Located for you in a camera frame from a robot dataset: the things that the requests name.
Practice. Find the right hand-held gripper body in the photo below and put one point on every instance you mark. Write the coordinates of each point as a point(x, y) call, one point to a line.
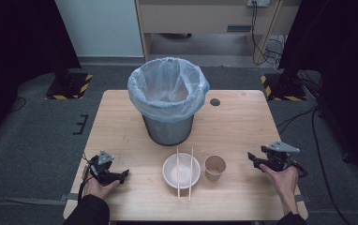
point(278, 156)

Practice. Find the person's left hand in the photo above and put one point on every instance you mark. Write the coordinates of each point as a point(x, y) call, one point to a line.
point(97, 189)

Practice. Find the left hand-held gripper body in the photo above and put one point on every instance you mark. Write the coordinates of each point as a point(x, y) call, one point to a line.
point(100, 170)

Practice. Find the translucent blue plastic bin bag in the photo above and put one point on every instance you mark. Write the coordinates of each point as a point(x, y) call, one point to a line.
point(155, 103)

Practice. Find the light wooden desk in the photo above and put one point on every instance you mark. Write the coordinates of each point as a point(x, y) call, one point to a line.
point(192, 17)

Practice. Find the person's right hand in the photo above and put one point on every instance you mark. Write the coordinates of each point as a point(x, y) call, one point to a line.
point(281, 182)

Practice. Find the black stand base striped tape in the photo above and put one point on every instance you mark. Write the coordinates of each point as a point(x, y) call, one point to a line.
point(285, 89)
point(74, 86)

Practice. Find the white disposable bowl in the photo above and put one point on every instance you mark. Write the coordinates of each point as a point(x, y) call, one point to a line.
point(184, 172)

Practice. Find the wooden chopstick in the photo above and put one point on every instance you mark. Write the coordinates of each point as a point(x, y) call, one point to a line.
point(178, 193)
point(190, 193)

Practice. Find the metal trash bin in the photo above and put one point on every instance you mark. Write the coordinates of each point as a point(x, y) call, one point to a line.
point(167, 132)

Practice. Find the brown paper cup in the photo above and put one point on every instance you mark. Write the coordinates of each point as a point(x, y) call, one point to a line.
point(214, 175)

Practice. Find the dark round table grommet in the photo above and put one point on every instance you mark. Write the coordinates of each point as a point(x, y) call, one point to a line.
point(215, 102)

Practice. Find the black curtain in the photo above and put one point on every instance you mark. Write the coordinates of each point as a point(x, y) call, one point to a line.
point(339, 47)
point(17, 47)

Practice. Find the grey power strip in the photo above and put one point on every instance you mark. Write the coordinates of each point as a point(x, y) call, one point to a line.
point(258, 2)

